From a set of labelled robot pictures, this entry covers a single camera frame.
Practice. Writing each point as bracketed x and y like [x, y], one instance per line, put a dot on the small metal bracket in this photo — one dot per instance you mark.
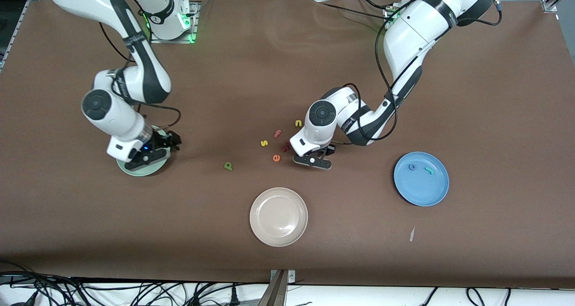
[292, 277]

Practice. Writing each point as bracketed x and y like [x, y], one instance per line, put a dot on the blue plate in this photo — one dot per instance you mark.
[421, 189]

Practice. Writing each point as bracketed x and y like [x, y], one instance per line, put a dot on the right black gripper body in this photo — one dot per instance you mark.
[160, 141]

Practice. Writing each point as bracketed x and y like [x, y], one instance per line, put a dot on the brown table cover sheet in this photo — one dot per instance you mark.
[269, 72]

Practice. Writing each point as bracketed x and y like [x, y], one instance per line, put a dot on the dark red foam letter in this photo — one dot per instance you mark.
[284, 148]

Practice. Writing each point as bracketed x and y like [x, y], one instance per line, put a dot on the white tape scrap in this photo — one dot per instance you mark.
[411, 235]

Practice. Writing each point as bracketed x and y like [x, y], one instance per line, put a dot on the green foam letter q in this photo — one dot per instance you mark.
[230, 167]

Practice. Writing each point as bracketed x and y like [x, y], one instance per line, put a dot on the beige plate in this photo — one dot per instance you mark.
[278, 216]

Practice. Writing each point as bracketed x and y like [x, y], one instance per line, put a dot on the aluminium profile beam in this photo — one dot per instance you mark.
[275, 292]

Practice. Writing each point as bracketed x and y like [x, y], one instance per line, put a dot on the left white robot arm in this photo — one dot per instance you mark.
[417, 27]

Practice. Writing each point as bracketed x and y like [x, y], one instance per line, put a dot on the black power plug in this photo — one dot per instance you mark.
[233, 297]

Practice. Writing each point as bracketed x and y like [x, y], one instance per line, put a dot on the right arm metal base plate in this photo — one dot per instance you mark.
[194, 23]

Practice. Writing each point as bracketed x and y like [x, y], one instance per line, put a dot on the green plate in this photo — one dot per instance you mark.
[148, 172]

